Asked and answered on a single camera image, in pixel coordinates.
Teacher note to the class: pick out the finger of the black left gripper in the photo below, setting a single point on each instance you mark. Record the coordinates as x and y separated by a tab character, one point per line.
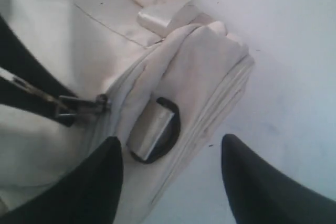
16	59

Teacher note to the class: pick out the cream duffel bag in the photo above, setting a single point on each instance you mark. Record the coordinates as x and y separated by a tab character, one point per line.
160	75

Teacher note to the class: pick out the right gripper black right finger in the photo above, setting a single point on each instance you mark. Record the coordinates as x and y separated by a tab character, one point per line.
259	193

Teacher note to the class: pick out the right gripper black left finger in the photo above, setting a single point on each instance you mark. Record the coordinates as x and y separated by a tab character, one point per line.
89	194

